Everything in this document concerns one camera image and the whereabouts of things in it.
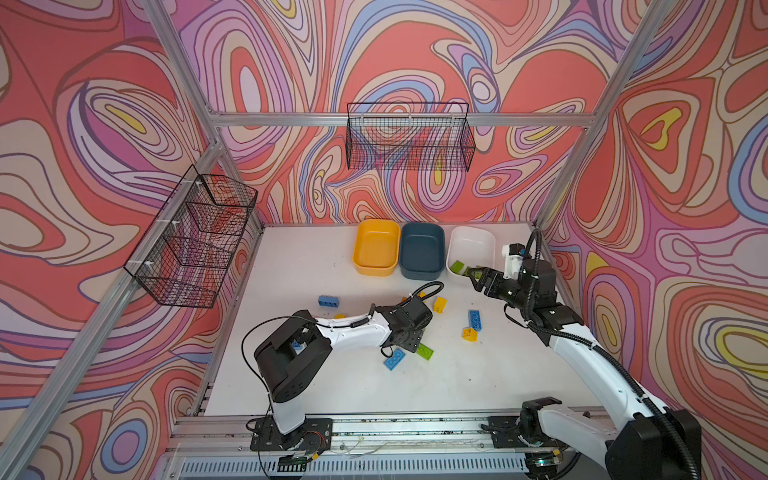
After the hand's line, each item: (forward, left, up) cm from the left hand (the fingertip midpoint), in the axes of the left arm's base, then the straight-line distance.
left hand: (411, 334), depth 89 cm
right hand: (+8, -18, +17) cm, 26 cm away
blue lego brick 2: (+5, -21, -1) cm, 21 cm away
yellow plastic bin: (+34, +11, +1) cm, 36 cm away
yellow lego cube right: (+10, -10, -1) cm, 15 cm away
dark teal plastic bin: (+31, -6, +2) cm, 32 cm away
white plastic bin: (+34, -25, +1) cm, 42 cm away
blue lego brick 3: (-7, +5, -2) cm, 9 cm away
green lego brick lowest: (-5, -4, -1) cm, 6 cm away
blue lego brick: (+11, +26, 0) cm, 29 cm away
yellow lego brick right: (0, -18, 0) cm, 18 cm away
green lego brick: (+26, -18, 0) cm, 31 cm away
